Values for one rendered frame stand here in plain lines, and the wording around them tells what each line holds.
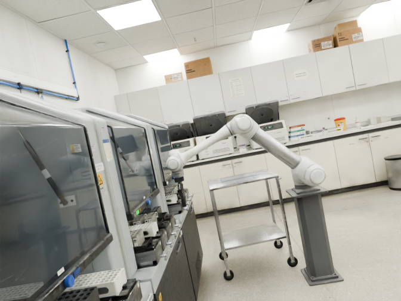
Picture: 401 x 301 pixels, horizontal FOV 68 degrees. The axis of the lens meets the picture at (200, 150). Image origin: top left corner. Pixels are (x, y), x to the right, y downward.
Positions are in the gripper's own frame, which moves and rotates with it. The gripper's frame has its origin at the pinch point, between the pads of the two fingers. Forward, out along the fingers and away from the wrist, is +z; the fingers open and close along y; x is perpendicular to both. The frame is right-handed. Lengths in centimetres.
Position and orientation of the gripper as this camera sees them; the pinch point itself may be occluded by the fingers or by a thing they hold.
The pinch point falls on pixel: (184, 202)
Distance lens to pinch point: 232.8
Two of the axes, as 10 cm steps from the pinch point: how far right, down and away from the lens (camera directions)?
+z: 1.9, 9.8, 0.5
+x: 9.8, -1.9, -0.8
